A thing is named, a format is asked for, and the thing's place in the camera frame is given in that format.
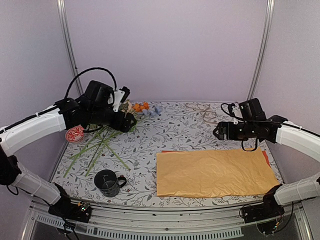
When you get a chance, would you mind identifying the tan raffia ribbon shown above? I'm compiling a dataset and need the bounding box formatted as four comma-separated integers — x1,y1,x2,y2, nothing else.
185,102,218,125

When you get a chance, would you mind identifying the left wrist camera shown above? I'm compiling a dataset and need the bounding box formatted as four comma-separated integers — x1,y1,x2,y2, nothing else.
81,80,130,112

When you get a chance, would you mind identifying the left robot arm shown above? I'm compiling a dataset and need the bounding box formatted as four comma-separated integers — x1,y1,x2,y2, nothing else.
0,96,137,217

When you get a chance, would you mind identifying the cream rose fake stem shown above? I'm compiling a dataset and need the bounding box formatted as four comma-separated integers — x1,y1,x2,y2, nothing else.
63,99,135,178

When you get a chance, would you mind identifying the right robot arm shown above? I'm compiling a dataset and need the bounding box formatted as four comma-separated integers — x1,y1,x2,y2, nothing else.
213,115,320,218

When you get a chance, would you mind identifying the red white patterned bowl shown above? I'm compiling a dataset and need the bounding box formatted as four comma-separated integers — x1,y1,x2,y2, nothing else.
65,125,85,144

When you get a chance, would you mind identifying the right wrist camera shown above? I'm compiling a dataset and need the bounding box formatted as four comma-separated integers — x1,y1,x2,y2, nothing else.
228,98,267,122

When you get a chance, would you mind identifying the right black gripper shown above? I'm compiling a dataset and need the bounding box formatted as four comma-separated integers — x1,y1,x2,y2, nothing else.
212,121,257,141

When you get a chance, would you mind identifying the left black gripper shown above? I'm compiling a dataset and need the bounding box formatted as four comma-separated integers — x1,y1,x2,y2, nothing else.
88,106,137,133

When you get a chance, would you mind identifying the black mug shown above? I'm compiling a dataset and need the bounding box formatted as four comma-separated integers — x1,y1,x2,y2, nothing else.
94,169,127,198

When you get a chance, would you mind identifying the front aluminium rail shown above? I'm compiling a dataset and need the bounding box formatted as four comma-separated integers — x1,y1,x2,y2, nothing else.
21,199,320,240

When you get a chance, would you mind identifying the left metal frame post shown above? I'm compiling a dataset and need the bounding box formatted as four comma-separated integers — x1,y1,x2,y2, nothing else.
56,0,83,95

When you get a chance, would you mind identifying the orange wrapping paper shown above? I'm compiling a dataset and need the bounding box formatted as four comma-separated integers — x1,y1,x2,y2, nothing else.
161,150,271,167

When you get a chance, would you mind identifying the right metal frame post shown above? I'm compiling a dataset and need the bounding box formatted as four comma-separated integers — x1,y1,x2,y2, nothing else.
247,0,275,100

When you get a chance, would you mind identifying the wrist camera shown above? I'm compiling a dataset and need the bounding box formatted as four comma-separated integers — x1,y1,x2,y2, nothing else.
81,80,130,112
228,98,267,122

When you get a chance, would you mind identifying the yellow wrapping paper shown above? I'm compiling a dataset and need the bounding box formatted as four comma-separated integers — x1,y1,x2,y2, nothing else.
156,149,279,198

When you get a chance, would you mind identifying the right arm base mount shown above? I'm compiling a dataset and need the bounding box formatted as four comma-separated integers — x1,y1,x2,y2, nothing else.
238,194,294,236

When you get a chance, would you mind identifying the blue fake flower stem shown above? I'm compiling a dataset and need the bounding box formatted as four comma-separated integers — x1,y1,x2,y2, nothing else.
141,106,163,118

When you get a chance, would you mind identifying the orange fake flower stem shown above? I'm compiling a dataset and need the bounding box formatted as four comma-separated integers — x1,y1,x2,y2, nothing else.
85,100,150,177

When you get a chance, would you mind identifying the green leafy fake stem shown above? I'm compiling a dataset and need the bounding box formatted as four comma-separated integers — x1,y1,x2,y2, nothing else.
86,130,131,175

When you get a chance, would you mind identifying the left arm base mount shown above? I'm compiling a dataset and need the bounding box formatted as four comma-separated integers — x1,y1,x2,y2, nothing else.
48,183,92,223

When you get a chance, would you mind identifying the metal frame post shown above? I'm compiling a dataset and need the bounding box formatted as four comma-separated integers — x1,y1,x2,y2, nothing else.
247,0,275,100
56,0,83,95

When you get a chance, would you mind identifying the black camera cable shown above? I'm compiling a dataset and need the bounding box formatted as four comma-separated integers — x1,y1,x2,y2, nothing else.
64,67,118,100

